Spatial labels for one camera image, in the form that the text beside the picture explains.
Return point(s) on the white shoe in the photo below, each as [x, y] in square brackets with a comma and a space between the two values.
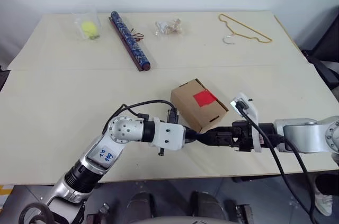
[323, 204]

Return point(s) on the blue patterned scroll tube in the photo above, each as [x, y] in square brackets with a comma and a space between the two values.
[131, 40]

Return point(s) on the crumpled clear plastic bag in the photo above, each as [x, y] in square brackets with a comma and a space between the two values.
[160, 27]

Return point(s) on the small bag of wooden pieces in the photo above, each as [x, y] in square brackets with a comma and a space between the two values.
[174, 26]

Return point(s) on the white handwritten label sticker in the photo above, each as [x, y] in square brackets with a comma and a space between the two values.
[106, 155]

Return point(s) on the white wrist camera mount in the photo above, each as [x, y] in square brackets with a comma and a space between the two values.
[169, 135]
[249, 108]

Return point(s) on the thin black rod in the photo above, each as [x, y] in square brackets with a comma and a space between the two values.
[161, 151]

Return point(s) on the black base under table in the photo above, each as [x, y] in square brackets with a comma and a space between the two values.
[249, 179]

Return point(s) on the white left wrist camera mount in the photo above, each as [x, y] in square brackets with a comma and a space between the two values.
[169, 135]

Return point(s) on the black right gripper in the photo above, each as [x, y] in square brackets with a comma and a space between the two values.
[242, 136]

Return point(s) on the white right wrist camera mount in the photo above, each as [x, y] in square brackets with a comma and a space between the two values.
[249, 108]

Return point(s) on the yellow ball in plastic bag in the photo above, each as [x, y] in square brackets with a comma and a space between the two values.
[79, 14]

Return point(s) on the black office chair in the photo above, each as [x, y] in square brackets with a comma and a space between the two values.
[327, 44]

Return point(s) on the brown cardboard box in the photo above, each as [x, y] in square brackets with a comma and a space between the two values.
[189, 110]

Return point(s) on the red tape patch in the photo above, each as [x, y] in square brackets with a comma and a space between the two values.
[204, 98]

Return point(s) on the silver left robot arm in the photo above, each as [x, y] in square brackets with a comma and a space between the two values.
[124, 130]

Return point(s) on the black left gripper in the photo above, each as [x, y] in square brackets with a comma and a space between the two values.
[190, 136]

